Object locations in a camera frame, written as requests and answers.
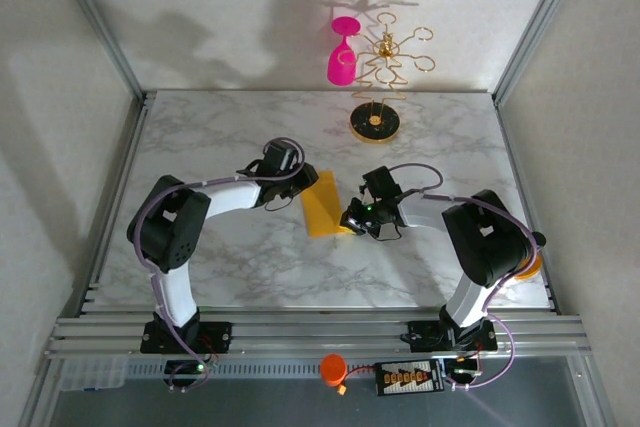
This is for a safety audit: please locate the yellow paper sheet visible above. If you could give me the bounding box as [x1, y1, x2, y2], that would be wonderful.
[301, 170, 354, 239]

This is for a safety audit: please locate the black power distribution board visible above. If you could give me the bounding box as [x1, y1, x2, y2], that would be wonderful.
[374, 358, 446, 397]

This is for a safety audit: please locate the pink plastic wine glass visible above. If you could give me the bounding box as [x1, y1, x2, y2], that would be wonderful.
[326, 16, 362, 86]

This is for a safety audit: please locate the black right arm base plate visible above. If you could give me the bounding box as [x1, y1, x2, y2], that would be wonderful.
[407, 319, 499, 353]

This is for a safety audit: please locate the grey slotted cable duct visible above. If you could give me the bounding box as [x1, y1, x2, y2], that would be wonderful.
[124, 361, 381, 379]

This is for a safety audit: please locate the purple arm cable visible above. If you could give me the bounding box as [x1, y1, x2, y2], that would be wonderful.
[387, 162, 547, 393]
[135, 136, 306, 393]

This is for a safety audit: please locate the gold wire glass rack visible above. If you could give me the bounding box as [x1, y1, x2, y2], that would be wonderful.
[348, 11, 436, 144]

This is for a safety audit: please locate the small black controller box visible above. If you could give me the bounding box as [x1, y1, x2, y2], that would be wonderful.
[446, 357, 482, 382]
[163, 359, 210, 384]

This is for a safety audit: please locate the aluminium frame post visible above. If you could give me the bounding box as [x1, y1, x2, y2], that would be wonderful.
[492, 0, 586, 106]
[47, 0, 151, 108]

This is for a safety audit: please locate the red wire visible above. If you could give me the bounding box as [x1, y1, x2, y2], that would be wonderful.
[343, 365, 381, 388]

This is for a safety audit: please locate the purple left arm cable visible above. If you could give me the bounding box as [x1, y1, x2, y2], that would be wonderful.
[135, 136, 306, 393]

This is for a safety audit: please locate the clear plastic organizer box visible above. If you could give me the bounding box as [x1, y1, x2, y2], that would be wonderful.
[58, 355, 127, 393]

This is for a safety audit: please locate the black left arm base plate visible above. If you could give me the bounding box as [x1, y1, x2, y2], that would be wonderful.
[139, 319, 234, 354]

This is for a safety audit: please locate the orange round push button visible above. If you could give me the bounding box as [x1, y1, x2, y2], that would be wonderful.
[320, 353, 348, 388]

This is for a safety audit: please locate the aluminium mounting rail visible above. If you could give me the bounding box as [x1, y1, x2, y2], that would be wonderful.
[47, 314, 594, 361]

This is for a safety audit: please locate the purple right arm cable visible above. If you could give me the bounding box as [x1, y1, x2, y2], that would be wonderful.
[387, 162, 547, 393]

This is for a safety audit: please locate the orange plastic wine glass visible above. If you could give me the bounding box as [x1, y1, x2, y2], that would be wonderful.
[514, 231, 547, 282]

